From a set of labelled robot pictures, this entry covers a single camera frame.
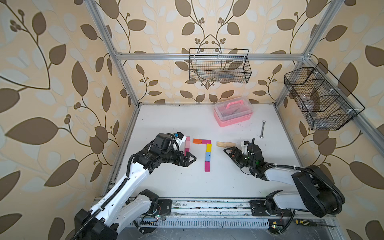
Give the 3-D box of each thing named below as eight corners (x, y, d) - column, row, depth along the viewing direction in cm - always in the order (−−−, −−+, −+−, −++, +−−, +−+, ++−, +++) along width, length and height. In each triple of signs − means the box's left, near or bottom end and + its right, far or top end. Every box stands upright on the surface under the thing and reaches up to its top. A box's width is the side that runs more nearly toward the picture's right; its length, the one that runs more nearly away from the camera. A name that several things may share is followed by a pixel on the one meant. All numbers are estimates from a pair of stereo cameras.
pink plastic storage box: (220, 129, 107) (222, 118, 97) (211, 112, 117) (213, 101, 107) (251, 120, 112) (257, 109, 102) (241, 105, 122) (244, 93, 112)
